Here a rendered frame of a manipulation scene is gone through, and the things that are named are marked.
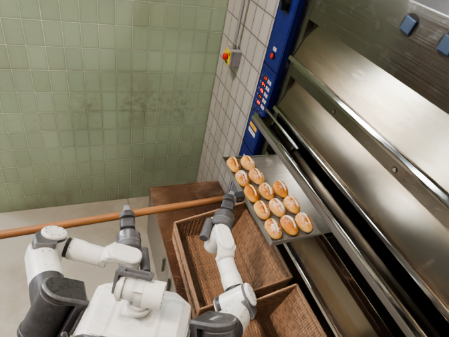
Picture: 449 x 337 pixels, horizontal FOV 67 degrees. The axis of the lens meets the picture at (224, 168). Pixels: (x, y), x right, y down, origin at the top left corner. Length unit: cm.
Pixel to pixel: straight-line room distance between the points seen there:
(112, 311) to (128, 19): 178
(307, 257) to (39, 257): 113
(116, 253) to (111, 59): 149
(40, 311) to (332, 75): 124
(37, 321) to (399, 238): 107
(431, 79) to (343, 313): 96
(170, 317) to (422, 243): 78
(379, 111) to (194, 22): 149
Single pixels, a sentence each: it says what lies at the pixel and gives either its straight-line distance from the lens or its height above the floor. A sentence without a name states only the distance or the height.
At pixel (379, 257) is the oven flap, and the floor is 140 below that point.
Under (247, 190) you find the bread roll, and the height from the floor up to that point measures 123.
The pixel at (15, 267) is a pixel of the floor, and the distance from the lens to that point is 285.
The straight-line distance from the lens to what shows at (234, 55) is 218.
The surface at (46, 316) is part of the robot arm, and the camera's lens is 100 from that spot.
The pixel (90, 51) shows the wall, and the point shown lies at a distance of 238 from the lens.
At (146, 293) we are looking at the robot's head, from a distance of 86.
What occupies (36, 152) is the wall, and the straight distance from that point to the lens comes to 279.
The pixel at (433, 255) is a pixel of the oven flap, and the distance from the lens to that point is 122.
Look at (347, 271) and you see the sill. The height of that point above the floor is 117.
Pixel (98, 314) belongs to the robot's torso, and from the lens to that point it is 96.
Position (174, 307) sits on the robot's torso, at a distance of 97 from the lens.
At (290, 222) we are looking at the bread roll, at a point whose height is 125.
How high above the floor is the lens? 225
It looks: 39 degrees down
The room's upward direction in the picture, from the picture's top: 13 degrees clockwise
